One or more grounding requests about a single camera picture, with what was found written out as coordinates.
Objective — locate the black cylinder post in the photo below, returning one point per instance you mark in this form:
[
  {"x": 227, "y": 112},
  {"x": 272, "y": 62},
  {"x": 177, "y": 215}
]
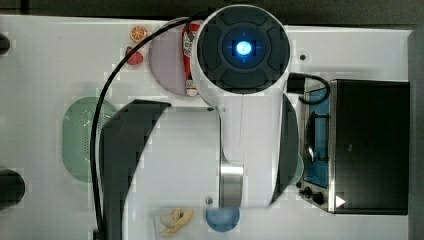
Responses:
[{"x": 4, "y": 44}]

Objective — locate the grey round plate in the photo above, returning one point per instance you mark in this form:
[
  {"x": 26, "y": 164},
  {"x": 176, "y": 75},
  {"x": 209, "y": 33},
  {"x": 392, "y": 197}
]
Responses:
[{"x": 166, "y": 60}]

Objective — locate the peeled banana toy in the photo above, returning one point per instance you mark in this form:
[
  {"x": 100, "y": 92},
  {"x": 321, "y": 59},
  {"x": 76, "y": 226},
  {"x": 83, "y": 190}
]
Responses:
[{"x": 175, "y": 220}]

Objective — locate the black round stand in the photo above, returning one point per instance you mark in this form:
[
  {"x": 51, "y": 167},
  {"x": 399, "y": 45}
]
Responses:
[{"x": 12, "y": 188}]

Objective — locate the black toaster oven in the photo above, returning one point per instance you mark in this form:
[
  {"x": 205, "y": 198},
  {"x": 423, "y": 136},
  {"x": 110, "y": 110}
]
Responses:
[{"x": 356, "y": 148}]

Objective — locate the red ketchup bottle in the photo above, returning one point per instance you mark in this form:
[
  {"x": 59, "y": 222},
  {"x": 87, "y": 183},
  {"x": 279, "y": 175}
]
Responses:
[{"x": 188, "y": 33}]

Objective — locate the green oval strainer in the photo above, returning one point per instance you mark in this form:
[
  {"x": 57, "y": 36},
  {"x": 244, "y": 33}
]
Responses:
[{"x": 76, "y": 135}]

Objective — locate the green mug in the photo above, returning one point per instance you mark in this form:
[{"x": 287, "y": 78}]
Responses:
[{"x": 298, "y": 171}]

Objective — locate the red strawberry toy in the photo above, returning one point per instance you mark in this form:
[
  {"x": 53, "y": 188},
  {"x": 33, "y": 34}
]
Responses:
[{"x": 136, "y": 59}]

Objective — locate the blue bowl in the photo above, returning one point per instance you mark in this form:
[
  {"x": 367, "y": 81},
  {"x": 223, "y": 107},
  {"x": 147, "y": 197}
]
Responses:
[{"x": 222, "y": 219}]

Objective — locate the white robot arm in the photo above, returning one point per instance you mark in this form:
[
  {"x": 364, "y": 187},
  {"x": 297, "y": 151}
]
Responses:
[{"x": 240, "y": 65}]

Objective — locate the orange slice toy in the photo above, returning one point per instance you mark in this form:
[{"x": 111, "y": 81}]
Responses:
[{"x": 138, "y": 33}]

